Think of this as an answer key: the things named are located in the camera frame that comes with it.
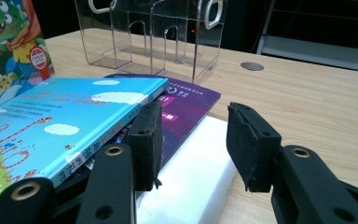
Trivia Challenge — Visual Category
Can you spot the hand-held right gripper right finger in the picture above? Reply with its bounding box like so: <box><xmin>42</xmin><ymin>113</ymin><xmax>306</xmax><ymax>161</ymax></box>
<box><xmin>226</xmin><ymin>101</ymin><xmax>358</xmax><ymax>224</ymax></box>

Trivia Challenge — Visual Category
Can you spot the dark blue picture book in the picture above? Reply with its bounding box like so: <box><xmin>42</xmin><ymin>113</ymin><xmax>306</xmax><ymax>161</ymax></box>
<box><xmin>0</xmin><ymin>0</ymin><xmax>56</xmax><ymax>115</ymax></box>

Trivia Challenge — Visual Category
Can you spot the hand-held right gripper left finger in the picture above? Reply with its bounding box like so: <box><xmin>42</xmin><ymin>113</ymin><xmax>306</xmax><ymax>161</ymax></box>
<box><xmin>75</xmin><ymin>101</ymin><xmax>164</xmax><ymax>224</ymax></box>

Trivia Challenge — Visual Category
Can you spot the round grey cable grommet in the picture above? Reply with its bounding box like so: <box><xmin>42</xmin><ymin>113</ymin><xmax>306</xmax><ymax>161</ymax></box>
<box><xmin>240</xmin><ymin>61</ymin><xmax>265</xmax><ymax>72</ymax></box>

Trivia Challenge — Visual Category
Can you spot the thick white book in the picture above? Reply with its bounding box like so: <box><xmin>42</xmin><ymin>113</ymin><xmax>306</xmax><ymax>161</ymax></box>
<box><xmin>134</xmin><ymin>115</ymin><xmax>238</xmax><ymax>224</ymax></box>

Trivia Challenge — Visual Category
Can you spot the clear acrylic book rack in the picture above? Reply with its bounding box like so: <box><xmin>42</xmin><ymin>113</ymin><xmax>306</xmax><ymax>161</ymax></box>
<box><xmin>74</xmin><ymin>0</ymin><xmax>227</xmax><ymax>84</ymax></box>

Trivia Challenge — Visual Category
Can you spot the light blue picture book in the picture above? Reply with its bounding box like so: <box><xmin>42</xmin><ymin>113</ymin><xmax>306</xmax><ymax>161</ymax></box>
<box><xmin>0</xmin><ymin>77</ymin><xmax>171</xmax><ymax>216</ymax></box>

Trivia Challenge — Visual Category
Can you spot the purple magazine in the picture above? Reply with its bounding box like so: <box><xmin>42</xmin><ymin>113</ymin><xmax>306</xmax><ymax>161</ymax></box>
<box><xmin>83</xmin><ymin>73</ymin><xmax>222</xmax><ymax>171</ymax></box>

